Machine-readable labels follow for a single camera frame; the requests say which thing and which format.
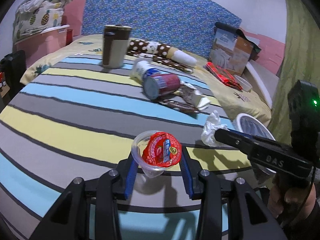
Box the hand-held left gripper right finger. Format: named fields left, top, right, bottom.
left=180, top=145, right=288, bottom=240

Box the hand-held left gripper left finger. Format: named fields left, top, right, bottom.
left=30, top=152, right=140, bottom=240

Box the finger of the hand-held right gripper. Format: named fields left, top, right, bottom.
left=214, top=128, right=275, bottom=157

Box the white tissue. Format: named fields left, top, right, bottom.
left=201, top=110, right=229, bottom=147

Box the clear jelly cup red lid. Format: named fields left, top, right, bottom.
left=132, top=130, right=182, bottom=178

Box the person's right forearm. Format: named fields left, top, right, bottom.
left=282, top=192, right=320, bottom=240

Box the person's right hand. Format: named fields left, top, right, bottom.
left=269, top=174, right=313, bottom=219

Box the clear plastic container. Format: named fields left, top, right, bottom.
left=234, top=76, right=252, bottom=92

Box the silver foil packet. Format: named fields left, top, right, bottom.
left=179, top=81, right=212, bottom=110

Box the brown snack wrapper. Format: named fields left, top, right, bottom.
left=159, top=99, right=199, bottom=114

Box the red plaid cloth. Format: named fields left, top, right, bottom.
left=205, top=62, right=243, bottom=90

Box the cardboard box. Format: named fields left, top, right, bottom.
left=208, top=22, right=255, bottom=77

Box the red drink can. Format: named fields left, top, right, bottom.
left=142, top=73, right=181, bottom=100

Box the striped blanket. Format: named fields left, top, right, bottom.
left=0, top=54, right=253, bottom=240

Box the green curtain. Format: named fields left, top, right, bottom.
left=269, top=0, right=320, bottom=145

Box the brown polka-dot folded blanket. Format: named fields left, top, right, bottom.
left=126, top=51, right=195, bottom=74

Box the white yoghurt bottle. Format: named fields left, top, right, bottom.
left=129, top=59, right=160, bottom=80

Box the brown polka dot cloth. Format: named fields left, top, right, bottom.
left=127, top=39, right=198, bottom=68

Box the brown and beige thermos jug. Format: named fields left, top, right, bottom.
left=102, top=24, right=132, bottom=68

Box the blue floral headboard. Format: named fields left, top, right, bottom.
left=81, top=0, right=242, bottom=60

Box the black case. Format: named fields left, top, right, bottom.
left=0, top=50, right=27, bottom=108

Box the pink storage box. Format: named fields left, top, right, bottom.
left=14, top=24, right=71, bottom=67

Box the pineapple print quilt bag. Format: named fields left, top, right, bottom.
left=12, top=0, right=75, bottom=43

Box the white bed frame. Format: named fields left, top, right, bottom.
left=244, top=61, right=280, bottom=109

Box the black cable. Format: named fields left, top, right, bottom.
left=282, top=167, right=316, bottom=228

